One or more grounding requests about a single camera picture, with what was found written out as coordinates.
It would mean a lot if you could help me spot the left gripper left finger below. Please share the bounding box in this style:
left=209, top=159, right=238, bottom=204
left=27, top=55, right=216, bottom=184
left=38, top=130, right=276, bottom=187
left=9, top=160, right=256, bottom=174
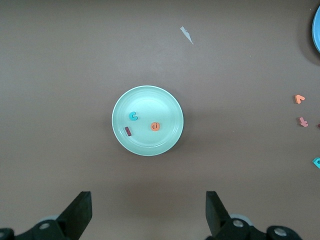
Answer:
left=14, top=191, right=93, bottom=240

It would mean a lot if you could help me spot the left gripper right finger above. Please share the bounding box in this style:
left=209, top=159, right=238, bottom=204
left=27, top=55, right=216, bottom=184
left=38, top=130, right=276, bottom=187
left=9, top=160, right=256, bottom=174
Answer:
left=205, top=190, right=270, bottom=240

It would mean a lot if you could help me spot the green plate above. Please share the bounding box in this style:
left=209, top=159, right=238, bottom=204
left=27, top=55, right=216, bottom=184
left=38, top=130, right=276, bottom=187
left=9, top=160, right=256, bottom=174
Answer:
left=111, top=85, right=185, bottom=157

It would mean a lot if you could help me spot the brown table cover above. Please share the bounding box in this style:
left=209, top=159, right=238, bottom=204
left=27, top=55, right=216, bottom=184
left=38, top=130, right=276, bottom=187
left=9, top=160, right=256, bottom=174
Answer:
left=0, top=0, right=320, bottom=240

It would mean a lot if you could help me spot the white paper scrap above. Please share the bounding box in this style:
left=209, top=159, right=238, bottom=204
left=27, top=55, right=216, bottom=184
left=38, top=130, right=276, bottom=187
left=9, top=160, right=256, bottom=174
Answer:
left=179, top=26, right=195, bottom=45

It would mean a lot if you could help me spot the blue plate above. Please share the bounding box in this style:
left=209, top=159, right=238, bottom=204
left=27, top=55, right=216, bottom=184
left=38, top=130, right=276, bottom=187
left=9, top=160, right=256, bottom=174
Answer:
left=311, top=4, right=320, bottom=54

